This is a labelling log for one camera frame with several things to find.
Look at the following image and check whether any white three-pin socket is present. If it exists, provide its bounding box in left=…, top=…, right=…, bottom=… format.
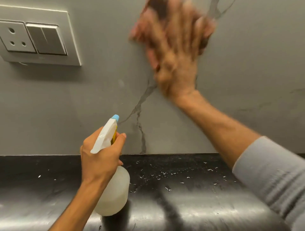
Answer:
left=0, top=20, right=37, bottom=53

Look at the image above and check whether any dark brown cleaning cloth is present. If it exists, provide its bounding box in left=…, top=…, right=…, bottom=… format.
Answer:
left=143, top=0, right=215, bottom=56

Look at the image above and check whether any person's left forearm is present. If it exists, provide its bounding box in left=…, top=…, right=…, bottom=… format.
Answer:
left=49, top=179, right=108, bottom=231

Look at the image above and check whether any person's right hand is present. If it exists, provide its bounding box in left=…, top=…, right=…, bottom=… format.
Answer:
left=130, top=0, right=216, bottom=101

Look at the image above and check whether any white spray bottle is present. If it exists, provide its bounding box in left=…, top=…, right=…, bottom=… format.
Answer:
left=90, top=114, right=130, bottom=217

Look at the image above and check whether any person's right forearm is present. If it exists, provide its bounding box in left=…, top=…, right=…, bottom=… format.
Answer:
left=173, top=90, right=261, bottom=170

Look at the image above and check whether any grey long sleeve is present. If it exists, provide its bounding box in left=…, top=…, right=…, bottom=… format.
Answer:
left=232, top=136, right=305, bottom=231

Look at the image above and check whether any person's left hand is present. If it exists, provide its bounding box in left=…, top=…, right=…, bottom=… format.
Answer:
left=80, top=127, right=127, bottom=185

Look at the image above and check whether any white switch plate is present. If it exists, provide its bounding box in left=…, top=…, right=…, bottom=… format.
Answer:
left=0, top=5, right=82, bottom=66

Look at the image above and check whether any grey rocker switch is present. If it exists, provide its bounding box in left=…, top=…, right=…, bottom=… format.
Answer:
left=26, top=23, right=47, bottom=55
left=41, top=25, right=68, bottom=56

